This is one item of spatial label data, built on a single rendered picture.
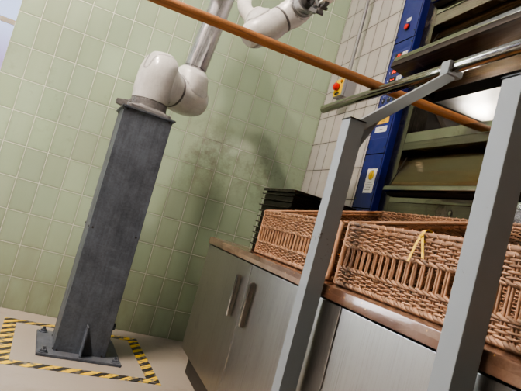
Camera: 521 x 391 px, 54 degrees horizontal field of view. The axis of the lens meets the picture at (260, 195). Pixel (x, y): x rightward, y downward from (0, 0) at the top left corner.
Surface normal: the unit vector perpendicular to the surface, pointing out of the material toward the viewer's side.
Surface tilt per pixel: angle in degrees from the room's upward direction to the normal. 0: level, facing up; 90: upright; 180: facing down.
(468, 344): 90
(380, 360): 90
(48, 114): 90
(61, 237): 90
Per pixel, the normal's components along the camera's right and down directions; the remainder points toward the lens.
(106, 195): 0.38, 0.04
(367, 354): -0.91, -0.27
